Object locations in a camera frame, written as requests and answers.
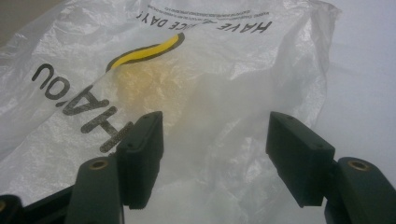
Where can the clear plastic bag yellow print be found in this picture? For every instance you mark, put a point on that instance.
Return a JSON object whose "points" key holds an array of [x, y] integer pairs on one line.
{"points": [[224, 93]]}

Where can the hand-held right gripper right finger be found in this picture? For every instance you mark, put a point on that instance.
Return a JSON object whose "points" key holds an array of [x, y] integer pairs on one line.
{"points": [[299, 155]]}

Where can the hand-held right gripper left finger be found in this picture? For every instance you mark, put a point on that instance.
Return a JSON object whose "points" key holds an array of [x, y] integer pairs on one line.
{"points": [[141, 161]]}

